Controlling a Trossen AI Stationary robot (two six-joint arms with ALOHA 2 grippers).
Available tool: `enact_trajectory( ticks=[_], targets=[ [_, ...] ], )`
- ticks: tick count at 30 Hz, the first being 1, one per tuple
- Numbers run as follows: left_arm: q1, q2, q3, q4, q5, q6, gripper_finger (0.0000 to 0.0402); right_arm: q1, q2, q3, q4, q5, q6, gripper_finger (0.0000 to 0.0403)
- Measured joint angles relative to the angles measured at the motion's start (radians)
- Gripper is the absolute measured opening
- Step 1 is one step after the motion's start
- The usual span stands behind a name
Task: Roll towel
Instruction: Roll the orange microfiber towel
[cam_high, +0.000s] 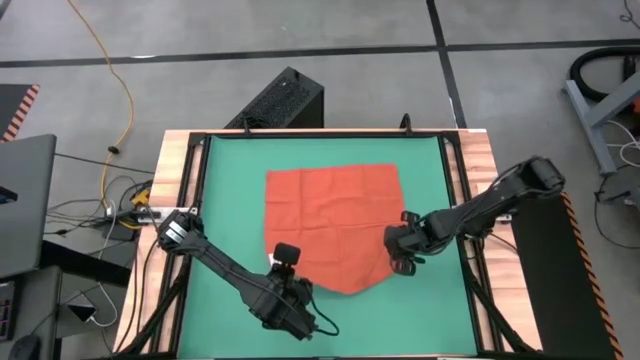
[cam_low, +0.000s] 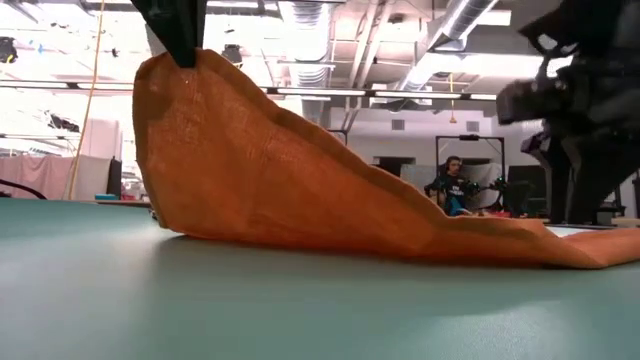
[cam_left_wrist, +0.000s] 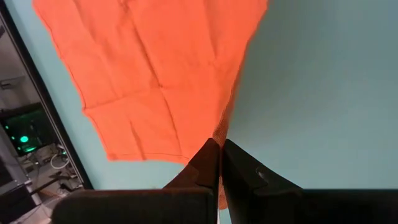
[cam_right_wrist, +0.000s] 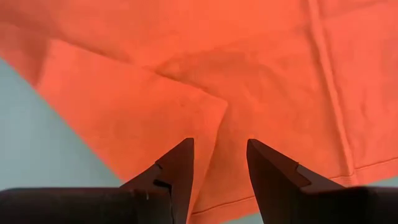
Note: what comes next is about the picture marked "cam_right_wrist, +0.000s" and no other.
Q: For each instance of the green table mat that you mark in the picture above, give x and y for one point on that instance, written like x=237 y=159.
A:
x=31 y=140

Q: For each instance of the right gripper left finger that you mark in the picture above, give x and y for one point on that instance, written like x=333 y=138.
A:
x=93 y=205

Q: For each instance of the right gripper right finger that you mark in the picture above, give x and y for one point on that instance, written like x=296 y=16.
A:
x=295 y=199

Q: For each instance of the orange towel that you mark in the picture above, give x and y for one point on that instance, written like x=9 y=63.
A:
x=217 y=62

